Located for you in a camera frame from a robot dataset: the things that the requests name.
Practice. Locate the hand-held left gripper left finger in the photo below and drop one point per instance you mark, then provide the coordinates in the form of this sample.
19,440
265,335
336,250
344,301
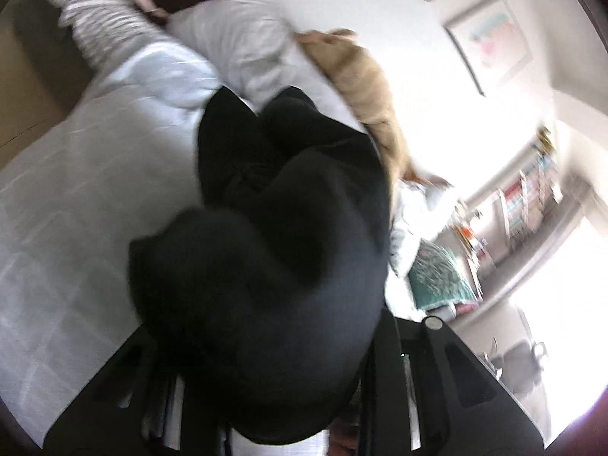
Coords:
118,389

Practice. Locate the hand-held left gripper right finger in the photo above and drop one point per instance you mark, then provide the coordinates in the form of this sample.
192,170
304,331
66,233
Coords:
384,389

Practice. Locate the black quilted jacket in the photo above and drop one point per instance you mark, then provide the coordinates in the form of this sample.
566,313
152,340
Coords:
285,270

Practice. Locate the green coral print cushion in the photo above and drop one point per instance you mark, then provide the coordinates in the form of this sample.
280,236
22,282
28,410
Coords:
437,275

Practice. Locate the grey chair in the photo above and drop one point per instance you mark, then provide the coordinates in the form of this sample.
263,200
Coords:
517,365

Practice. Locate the white patterned pillow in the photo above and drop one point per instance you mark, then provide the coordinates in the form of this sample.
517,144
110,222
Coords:
418,218

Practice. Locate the bed with grey checked cover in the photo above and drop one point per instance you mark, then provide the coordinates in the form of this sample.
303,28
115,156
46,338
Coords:
71,199

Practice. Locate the white bookshelf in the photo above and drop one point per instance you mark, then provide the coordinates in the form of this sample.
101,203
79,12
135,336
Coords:
517,209

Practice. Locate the beige fleece blanket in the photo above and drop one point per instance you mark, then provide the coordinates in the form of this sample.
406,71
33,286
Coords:
361,85

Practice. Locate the grey bench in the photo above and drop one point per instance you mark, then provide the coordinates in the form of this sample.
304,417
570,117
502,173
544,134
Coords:
42,47

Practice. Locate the large white pillow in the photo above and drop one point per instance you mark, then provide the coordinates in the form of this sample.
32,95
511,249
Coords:
237,42

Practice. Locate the plaid cloth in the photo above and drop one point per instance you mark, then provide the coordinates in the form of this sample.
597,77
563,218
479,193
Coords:
99,14

